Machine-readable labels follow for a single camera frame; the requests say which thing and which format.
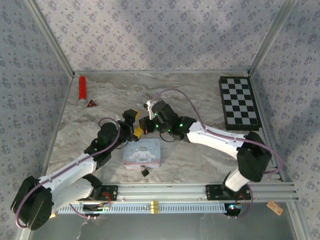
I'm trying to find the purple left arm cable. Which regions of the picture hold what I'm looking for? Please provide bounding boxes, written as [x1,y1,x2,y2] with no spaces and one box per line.
[15,116,121,230]

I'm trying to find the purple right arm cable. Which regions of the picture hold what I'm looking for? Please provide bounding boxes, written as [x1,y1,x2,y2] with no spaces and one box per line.
[149,88,285,220]

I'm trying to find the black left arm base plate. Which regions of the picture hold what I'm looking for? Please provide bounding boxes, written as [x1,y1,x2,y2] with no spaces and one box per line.
[83,184,119,202]

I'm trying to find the red cylindrical flashlight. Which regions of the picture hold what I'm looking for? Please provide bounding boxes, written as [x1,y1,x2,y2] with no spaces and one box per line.
[77,75,88,106]

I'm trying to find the aluminium back frame rail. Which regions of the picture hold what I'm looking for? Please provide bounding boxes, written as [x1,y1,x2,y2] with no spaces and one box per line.
[73,70,251,75]

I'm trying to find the small circuit board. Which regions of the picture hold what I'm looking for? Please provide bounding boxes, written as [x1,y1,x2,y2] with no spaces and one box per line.
[83,202,112,216]
[223,202,243,217]

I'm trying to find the aluminium side frame rail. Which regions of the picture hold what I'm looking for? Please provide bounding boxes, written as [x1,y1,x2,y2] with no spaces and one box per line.
[41,74,76,177]
[248,74,287,182]

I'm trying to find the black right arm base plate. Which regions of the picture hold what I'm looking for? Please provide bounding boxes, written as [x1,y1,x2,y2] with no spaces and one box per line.
[205,184,252,202]

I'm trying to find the aluminium frame post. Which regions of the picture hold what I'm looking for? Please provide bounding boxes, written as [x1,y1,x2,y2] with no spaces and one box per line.
[248,0,298,76]
[24,0,76,77]

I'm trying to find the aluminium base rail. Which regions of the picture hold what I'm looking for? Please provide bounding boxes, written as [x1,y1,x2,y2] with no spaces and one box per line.
[99,181,300,203]

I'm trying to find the black and white chessboard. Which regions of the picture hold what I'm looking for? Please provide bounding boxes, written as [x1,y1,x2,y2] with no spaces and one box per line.
[218,76,263,132]

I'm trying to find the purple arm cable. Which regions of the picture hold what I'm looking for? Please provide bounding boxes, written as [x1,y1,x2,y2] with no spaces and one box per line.
[15,116,121,230]
[149,88,285,220]

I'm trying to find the grey slotted cable duct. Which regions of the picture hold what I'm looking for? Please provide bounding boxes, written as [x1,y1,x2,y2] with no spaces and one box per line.
[56,201,227,215]

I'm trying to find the pastel cartoon tin box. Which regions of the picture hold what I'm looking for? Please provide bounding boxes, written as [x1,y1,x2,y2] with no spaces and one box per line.
[122,138,162,171]

